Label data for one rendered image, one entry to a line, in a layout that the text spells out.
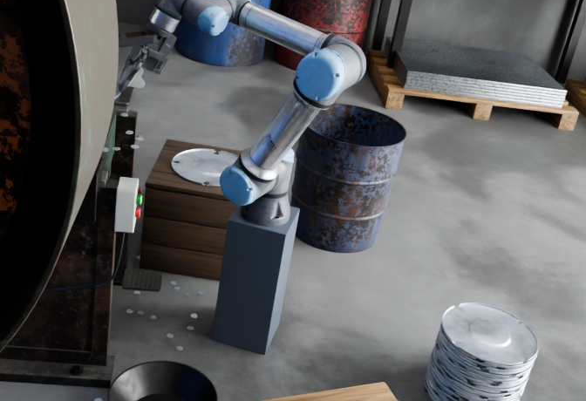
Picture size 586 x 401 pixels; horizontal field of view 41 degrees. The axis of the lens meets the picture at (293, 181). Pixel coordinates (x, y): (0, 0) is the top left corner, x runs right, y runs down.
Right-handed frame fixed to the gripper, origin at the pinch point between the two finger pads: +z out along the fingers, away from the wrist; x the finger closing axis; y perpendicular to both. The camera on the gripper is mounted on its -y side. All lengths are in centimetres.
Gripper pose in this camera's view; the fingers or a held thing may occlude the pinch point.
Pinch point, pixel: (119, 86)
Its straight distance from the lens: 224.3
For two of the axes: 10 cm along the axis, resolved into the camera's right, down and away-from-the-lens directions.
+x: -3.8, -4.7, 8.0
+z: -5.1, 8.3, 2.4
